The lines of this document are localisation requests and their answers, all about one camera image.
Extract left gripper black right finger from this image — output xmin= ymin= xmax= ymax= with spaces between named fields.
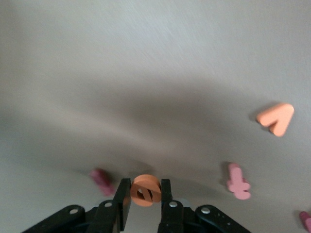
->
xmin=157 ymin=179 xmax=186 ymax=233

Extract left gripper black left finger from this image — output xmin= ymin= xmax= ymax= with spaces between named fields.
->
xmin=86 ymin=178 xmax=132 ymax=233

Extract orange foam letter e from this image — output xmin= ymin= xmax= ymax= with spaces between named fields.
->
xmin=130 ymin=174 xmax=161 ymax=208

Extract maroon foam letter i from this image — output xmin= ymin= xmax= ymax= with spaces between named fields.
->
xmin=88 ymin=168 xmax=116 ymax=197

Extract pink red foam letter t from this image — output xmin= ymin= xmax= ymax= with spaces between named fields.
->
xmin=226 ymin=162 xmax=251 ymax=201

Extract orange foam letter v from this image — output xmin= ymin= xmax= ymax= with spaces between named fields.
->
xmin=256 ymin=102 xmax=295 ymax=138

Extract maroon foam letter k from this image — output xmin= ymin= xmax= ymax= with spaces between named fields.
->
xmin=298 ymin=211 xmax=311 ymax=233

